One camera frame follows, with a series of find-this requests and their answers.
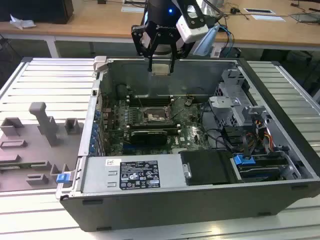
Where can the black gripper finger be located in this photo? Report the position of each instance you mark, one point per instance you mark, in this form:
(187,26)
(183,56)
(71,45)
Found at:
(153,53)
(172,56)

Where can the silver square CPU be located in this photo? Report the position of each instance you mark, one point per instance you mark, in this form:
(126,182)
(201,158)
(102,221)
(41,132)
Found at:
(161,69)

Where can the black RAM slot bank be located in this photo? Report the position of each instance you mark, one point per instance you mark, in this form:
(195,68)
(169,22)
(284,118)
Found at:
(150,100)
(155,127)

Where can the CPU socket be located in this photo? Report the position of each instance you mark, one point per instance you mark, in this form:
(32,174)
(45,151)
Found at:
(153,117)

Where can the black cylinder capacitor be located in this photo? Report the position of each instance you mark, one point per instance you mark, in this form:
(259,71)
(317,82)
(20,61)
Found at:
(121,90)

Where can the round coin battery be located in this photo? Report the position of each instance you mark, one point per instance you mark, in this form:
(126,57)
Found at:
(188,102)

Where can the grey case hinge latch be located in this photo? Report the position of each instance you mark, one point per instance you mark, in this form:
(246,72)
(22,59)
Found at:
(100,63)

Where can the wooden desk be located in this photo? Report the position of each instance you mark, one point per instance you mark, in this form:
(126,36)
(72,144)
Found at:
(100,22)

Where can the grey metal drive cage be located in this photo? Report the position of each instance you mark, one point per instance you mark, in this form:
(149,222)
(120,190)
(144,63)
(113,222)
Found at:
(230,105)

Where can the green motherboard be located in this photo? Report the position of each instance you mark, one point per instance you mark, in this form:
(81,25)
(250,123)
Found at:
(190,135)

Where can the black graphics card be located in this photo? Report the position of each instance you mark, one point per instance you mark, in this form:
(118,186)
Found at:
(148,137)

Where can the white paper sheet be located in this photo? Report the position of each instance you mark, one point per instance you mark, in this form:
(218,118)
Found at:
(268,17)

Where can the black box on desk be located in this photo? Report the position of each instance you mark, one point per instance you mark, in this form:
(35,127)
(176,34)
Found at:
(35,10)

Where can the blue disk carrier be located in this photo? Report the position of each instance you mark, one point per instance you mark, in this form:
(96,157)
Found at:
(243,160)

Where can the silver power supply box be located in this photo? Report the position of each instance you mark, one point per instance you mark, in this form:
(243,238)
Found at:
(97,175)

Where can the crumpled white paper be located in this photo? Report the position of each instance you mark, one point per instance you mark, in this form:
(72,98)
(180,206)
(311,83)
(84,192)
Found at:
(22,23)

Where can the clear glass tray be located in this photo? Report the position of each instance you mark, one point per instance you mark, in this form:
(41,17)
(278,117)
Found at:
(305,17)

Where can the blue case latch clip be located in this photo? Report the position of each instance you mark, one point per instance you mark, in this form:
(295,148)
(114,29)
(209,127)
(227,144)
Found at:
(62,178)

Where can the black open PC case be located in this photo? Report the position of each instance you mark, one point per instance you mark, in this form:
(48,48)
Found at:
(175,210)

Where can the grey parts rack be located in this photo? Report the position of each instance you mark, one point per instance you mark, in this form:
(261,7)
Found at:
(30,147)

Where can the green RAM stick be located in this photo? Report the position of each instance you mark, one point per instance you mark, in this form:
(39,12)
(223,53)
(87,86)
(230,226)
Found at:
(15,165)

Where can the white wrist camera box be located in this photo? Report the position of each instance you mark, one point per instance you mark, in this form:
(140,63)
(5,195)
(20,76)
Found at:
(192,31)

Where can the blue-tabbed expansion slot bracket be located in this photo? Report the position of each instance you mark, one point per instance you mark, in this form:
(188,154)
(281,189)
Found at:
(94,132)

